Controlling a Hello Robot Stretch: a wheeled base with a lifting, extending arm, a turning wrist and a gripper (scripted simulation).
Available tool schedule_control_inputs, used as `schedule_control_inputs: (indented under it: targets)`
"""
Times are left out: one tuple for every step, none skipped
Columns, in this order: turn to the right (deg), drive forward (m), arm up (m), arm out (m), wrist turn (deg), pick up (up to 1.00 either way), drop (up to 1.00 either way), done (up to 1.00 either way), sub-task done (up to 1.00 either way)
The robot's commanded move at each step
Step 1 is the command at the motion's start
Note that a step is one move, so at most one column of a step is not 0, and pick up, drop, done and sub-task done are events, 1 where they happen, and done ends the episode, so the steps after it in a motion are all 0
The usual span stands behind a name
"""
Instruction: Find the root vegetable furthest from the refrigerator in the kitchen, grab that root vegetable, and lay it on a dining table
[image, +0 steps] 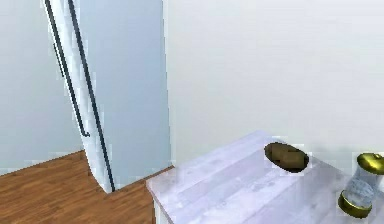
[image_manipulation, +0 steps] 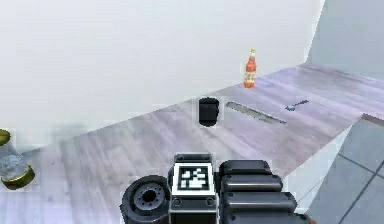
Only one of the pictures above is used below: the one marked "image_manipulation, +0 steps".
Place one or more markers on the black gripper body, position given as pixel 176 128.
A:
pixel 146 199

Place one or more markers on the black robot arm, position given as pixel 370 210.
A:
pixel 246 190

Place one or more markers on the black cup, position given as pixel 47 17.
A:
pixel 208 112

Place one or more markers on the grey bread knife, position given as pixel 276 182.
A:
pixel 255 112

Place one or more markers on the glass jar with green rims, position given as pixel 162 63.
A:
pixel 11 163

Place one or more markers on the red sauce bottle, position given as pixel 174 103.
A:
pixel 250 70

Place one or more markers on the grey metal spoon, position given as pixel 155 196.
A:
pixel 295 105

